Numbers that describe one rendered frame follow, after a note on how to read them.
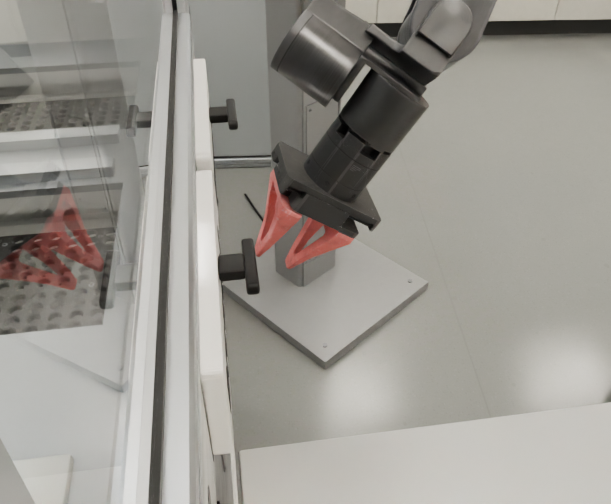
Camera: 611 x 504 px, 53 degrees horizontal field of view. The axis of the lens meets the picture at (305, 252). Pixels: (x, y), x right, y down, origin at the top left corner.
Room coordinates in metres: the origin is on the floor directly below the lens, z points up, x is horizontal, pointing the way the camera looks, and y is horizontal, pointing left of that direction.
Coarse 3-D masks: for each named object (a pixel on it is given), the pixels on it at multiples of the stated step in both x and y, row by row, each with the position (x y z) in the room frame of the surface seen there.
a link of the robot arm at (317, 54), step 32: (320, 0) 0.51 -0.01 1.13; (448, 0) 0.48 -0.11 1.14; (288, 32) 0.48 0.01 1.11; (320, 32) 0.49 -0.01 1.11; (352, 32) 0.49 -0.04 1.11; (384, 32) 0.49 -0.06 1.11; (416, 32) 0.47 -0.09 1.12; (448, 32) 0.47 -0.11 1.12; (288, 64) 0.48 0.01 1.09; (320, 64) 0.47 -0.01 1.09; (352, 64) 0.47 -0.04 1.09; (416, 64) 0.47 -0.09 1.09; (320, 96) 0.47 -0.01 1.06
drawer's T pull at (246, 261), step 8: (248, 240) 0.47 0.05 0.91; (248, 248) 0.46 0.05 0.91; (224, 256) 0.45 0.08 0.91; (232, 256) 0.45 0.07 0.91; (240, 256) 0.45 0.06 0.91; (248, 256) 0.45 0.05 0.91; (224, 264) 0.44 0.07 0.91; (232, 264) 0.44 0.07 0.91; (240, 264) 0.44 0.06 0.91; (248, 264) 0.44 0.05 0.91; (256, 264) 0.44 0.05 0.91; (224, 272) 0.43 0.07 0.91; (232, 272) 0.43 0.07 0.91; (240, 272) 0.43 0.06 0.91; (248, 272) 0.43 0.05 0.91; (256, 272) 0.43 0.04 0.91; (224, 280) 0.43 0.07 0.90; (248, 280) 0.41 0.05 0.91; (256, 280) 0.42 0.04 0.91; (248, 288) 0.41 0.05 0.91; (256, 288) 0.41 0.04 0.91
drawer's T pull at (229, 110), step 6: (228, 102) 0.78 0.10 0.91; (234, 102) 0.78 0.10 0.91; (210, 108) 0.76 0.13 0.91; (216, 108) 0.76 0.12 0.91; (222, 108) 0.76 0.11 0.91; (228, 108) 0.76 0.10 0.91; (234, 108) 0.76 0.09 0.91; (210, 114) 0.74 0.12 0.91; (216, 114) 0.74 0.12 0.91; (222, 114) 0.74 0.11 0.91; (228, 114) 0.74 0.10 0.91; (234, 114) 0.74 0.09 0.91; (210, 120) 0.74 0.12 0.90; (216, 120) 0.74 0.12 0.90; (222, 120) 0.74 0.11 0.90; (228, 120) 0.73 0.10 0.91; (234, 120) 0.72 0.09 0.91; (234, 126) 0.72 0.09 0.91
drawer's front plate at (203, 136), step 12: (204, 60) 0.88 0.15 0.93; (204, 72) 0.84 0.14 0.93; (204, 84) 0.80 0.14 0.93; (204, 96) 0.76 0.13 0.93; (204, 108) 0.72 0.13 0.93; (204, 120) 0.69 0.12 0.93; (204, 132) 0.66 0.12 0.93; (204, 144) 0.63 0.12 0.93; (204, 156) 0.61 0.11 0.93; (204, 168) 0.61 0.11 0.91; (216, 204) 0.62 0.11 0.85
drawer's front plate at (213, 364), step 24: (216, 216) 0.57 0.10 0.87; (216, 240) 0.48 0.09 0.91; (216, 264) 0.42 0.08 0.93; (216, 288) 0.39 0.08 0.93; (216, 312) 0.36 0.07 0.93; (216, 336) 0.33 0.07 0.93; (216, 360) 0.31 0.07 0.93; (216, 384) 0.30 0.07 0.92; (216, 408) 0.29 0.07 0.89; (216, 432) 0.29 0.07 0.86
